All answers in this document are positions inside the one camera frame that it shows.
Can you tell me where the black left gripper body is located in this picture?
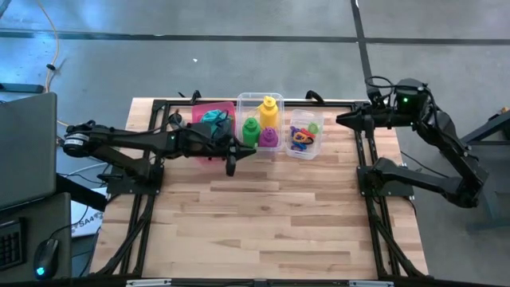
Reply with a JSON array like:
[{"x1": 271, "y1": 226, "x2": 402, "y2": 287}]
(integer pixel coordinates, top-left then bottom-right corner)
[{"x1": 201, "y1": 125, "x2": 238, "y2": 159}]

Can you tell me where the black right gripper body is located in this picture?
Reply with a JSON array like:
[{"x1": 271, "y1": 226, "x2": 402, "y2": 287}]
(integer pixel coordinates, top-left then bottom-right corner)
[{"x1": 360, "y1": 105, "x2": 394, "y2": 129}]

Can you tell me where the green sports bottle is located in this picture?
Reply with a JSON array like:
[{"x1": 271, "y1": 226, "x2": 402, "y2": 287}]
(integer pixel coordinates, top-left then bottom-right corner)
[{"x1": 241, "y1": 116, "x2": 262, "y2": 147}]

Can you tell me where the teal microfiber cloth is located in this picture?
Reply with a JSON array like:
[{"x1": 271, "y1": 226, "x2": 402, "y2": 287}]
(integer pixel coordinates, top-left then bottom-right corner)
[{"x1": 200, "y1": 109, "x2": 234, "y2": 136}]

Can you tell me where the purple sports bottle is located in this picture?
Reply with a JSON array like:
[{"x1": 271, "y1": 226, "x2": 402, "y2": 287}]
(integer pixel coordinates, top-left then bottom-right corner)
[{"x1": 257, "y1": 126, "x2": 279, "y2": 148}]

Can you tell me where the yellow sports bottle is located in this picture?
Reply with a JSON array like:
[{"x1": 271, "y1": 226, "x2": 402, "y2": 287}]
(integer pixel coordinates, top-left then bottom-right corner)
[{"x1": 258, "y1": 95, "x2": 279, "y2": 129}]

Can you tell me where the yellow-orange coil wristband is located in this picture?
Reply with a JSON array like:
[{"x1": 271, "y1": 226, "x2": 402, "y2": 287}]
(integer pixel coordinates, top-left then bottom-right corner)
[{"x1": 292, "y1": 131, "x2": 314, "y2": 145}]

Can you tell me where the pink plastic bin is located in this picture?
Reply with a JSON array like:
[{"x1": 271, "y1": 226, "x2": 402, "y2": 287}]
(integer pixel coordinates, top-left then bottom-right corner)
[{"x1": 191, "y1": 100, "x2": 240, "y2": 165}]

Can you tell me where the large clear plastic bin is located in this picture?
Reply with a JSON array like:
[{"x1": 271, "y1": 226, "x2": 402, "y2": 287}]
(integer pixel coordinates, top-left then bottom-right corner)
[{"x1": 235, "y1": 91, "x2": 285, "y2": 152}]

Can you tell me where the small clear plastic bin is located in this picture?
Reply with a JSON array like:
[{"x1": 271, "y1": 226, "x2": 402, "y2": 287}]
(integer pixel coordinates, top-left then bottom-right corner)
[{"x1": 284, "y1": 108, "x2": 325, "y2": 161}]

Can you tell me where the black metal stand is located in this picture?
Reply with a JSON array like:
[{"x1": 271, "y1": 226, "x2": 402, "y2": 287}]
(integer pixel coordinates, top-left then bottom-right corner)
[{"x1": 457, "y1": 106, "x2": 510, "y2": 234}]

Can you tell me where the white printed paper sheet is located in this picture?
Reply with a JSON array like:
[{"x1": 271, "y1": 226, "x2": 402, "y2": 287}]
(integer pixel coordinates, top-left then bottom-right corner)
[{"x1": 70, "y1": 187, "x2": 108, "y2": 238}]

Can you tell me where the dark grey desk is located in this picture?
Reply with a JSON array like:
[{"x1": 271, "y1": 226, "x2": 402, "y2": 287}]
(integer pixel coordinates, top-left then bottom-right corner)
[{"x1": 0, "y1": 192, "x2": 73, "y2": 285}]

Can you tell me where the black computer mouse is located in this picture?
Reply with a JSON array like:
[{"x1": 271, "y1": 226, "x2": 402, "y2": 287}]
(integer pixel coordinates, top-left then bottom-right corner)
[{"x1": 33, "y1": 238, "x2": 60, "y2": 280}]

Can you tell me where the black flat bar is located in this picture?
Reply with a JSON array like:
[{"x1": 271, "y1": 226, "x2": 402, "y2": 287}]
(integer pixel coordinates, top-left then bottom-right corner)
[{"x1": 0, "y1": 82, "x2": 45, "y2": 95}]

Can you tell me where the black keyboard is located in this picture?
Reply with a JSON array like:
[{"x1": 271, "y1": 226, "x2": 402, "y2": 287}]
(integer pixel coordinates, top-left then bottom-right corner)
[{"x1": 0, "y1": 218, "x2": 25, "y2": 272}]

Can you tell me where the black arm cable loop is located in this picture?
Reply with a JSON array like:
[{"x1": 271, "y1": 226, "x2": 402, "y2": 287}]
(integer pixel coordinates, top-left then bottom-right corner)
[{"x1": 365, "y1": 75, "x2": 399, "y2": 103}]

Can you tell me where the silver metal bracket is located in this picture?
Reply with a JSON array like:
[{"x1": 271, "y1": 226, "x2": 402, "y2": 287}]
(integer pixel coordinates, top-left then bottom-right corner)
[
  {"x1": 126, "y1": 278, "x2": 172, "y2": 287},
  {"x1": 349, "y1": 280, "x2": 394, "y2": 287}
]

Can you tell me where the yellow cable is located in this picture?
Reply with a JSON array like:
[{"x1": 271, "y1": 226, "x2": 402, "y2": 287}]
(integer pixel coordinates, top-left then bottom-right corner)
[{"x1": 37, "y1": 0, "x2": 85, "y2": 135}]

